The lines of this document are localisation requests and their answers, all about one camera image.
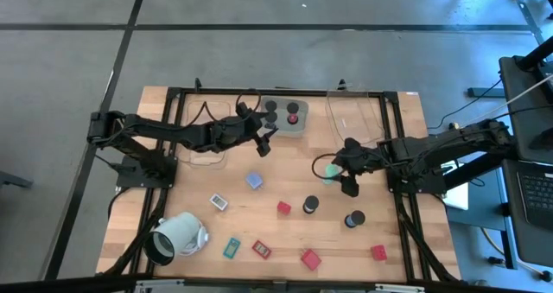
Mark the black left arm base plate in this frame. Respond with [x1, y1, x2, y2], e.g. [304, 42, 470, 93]
[115, 153, 179, 189]

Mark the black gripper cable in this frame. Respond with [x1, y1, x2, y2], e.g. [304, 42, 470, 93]
[235, 88, 263, 125]
[311, 153, 345, 182]

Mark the black thread spool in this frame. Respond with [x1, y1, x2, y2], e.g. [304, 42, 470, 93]
[302, 194, 321, 215]
[344, 209, 366, 229]

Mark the red digital thermometer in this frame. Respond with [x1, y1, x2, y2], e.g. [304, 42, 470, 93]
[251, 239, 273, 260]

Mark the blue wall charger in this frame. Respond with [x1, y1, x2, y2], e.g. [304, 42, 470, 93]
[245, 171, 265, 191]

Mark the white plastic storage bin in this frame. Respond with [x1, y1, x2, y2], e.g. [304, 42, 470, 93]
[257, 95, 310, 139]

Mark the black floor stand foot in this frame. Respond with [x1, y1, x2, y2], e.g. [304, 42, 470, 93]
[467, 86, 506, 99]

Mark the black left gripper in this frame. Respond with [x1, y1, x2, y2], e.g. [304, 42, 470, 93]
[210, 113, 280, 158]

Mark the clear plastic container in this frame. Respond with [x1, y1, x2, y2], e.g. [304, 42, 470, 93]
[178, 98, 231, 169]
[325, 88, 386, 150]

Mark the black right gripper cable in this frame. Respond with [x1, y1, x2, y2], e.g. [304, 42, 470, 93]
[311, 153, 345, 182]

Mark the teal digital thermometer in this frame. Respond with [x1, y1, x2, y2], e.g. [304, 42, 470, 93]
[222, 236, 242, 260]

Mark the grey furniture leg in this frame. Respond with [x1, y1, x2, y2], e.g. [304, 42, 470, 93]
[0, 170, 35, 189]

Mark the black laptop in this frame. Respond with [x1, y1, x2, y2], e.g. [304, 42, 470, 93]
[502, 157, 553, 268]

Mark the grey metal stand rail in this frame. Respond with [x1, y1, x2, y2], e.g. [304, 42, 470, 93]
[507, 0, 553, 46]

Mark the black cart top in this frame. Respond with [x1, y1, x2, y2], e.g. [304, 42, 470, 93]
[499, 54, 553, 164]

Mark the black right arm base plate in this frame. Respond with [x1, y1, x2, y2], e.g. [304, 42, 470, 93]
[385, 162, 448, 195]

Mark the black horizontal beam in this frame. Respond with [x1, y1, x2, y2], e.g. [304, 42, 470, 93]
[0, 271, 553, 293]

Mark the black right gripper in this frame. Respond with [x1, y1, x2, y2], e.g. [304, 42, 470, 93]
[331, 148, 385, 199]

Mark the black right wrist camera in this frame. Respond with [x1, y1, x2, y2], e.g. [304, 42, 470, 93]
[344, 137, 362, 156]

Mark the teal thread spool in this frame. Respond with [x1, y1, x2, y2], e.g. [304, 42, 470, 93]
[323, 162, 343, 186]

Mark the white digital thermometer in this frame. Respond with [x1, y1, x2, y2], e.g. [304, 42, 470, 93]
[208, 192, 229, 212]

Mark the black aluminium table frame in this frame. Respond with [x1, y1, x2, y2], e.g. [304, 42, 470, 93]
[101, 85, 462, 285]

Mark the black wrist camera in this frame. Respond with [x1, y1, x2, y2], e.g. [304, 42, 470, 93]
[344, 137, 362, 156]
[235, 101, 255, 119]

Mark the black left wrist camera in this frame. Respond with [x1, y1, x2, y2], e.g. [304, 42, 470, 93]
[235, 101, 255, 119]

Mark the white flat box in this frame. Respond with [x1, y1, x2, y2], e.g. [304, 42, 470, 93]
[439, 159, 470, 212]

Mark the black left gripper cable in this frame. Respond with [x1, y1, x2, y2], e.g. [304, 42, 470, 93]
[235, 88, 263, 125]

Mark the large red block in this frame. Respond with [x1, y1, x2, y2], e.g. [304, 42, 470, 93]
[300, 248, 323, 272]

